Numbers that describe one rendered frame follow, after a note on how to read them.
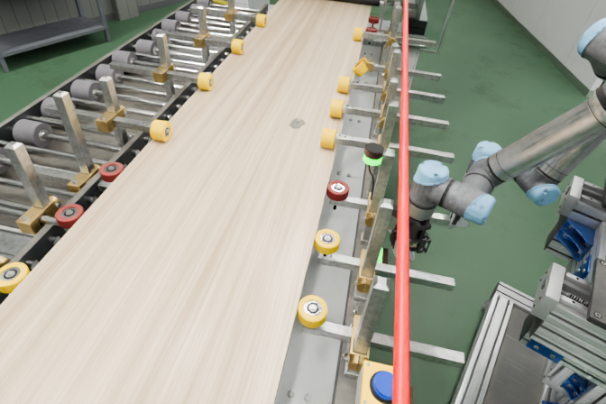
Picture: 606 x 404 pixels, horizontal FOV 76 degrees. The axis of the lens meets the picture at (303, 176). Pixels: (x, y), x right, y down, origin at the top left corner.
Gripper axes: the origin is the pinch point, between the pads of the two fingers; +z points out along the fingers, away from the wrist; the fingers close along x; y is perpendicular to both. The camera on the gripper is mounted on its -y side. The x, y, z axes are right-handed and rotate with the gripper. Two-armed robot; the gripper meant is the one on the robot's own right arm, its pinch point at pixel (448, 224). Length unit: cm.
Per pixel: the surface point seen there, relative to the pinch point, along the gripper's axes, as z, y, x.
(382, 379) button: -41, -28, -80
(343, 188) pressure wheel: -8.5, -39.8, -0.3
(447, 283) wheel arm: 0.1, -2.5, -26.2
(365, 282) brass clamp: -1.2, -27.8, -33.1
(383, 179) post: -20.5, -27.2, -5.8
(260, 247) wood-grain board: -8, -61, -34
